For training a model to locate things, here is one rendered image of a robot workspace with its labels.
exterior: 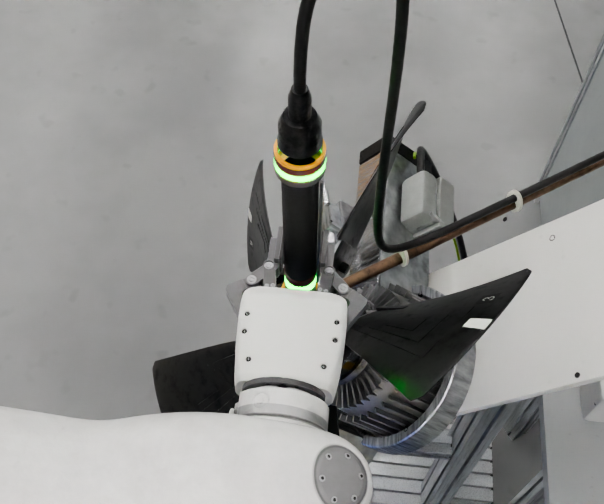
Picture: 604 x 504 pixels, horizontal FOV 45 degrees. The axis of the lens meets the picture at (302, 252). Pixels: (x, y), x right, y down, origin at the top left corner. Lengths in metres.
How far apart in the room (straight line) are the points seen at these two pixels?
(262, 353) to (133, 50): 2.67
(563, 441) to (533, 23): 2.32
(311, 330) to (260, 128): 2.25
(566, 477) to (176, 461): 0.98
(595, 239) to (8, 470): 0.81
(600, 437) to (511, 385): 0.41
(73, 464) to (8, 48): 2.95
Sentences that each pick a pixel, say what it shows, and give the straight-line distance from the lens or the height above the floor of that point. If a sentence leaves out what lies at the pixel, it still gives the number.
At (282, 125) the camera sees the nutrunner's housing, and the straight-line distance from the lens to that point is 0.58.
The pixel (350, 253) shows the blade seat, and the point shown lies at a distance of 1.10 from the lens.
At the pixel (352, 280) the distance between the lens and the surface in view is 0.85.
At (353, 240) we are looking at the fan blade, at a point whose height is 1.22.
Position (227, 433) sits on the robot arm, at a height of 1.66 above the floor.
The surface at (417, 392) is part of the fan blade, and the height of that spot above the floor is 1.44.
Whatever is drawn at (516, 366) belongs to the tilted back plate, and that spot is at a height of 1.20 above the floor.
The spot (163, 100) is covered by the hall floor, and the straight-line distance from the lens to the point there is 3.03.
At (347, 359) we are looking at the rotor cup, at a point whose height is 1.19.
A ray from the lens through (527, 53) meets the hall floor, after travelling 3.30.
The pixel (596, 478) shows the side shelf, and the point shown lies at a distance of 1.43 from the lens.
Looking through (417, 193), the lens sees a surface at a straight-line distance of 1.25.
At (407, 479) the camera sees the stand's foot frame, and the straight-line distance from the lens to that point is 2.18.
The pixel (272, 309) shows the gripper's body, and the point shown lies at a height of 1.55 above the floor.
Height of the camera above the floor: 2.15
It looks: 58 degrees down
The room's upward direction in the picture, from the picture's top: straight up
